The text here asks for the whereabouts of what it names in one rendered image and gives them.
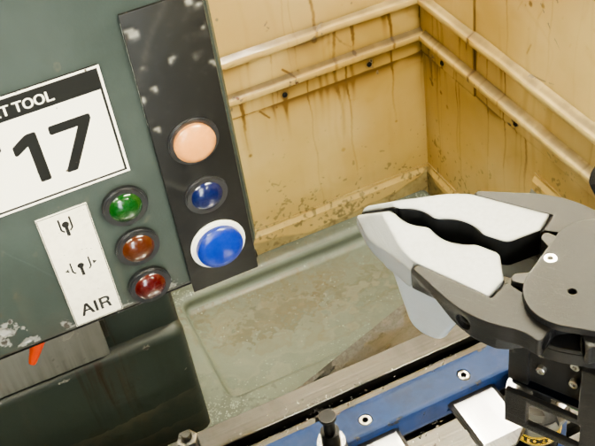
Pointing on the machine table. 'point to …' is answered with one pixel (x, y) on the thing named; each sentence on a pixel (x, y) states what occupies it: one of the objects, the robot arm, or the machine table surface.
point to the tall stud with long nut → (188, 438)
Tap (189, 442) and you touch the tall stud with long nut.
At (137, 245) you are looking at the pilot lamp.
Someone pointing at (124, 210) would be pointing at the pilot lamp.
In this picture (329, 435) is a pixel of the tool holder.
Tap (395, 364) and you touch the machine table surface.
